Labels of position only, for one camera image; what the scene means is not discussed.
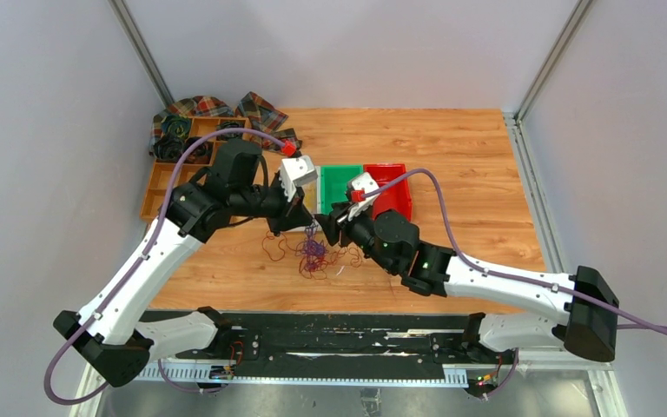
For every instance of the wooden compartment tray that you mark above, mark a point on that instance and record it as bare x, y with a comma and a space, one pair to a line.
162, 171

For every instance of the rolled dark tie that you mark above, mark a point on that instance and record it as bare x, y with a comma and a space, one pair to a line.
176, 125
168, 148
202, 154
229, 124

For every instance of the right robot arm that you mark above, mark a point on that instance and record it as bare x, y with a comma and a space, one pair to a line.
575, 312

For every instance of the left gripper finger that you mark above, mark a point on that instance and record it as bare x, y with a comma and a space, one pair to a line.
277, 225
298, 215

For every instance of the green plastic bin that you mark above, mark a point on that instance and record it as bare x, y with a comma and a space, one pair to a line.
333, 184

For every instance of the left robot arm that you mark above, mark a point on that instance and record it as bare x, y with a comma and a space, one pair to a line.
108, 332

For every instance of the plaid cloth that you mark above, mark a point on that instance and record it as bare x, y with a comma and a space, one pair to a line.
262, 114

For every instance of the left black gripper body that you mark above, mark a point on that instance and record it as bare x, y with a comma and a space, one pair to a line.
276, 204

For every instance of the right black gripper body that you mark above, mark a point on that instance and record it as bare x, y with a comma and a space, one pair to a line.
359, 232

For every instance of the white plastic bin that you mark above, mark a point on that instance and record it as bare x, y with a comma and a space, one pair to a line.
311, 201

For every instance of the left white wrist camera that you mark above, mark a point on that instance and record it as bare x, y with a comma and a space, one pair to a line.
296, 172

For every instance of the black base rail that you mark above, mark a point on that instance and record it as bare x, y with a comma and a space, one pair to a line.
347, 347

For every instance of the red plastic bin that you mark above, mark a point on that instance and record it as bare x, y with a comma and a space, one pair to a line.
398, 197

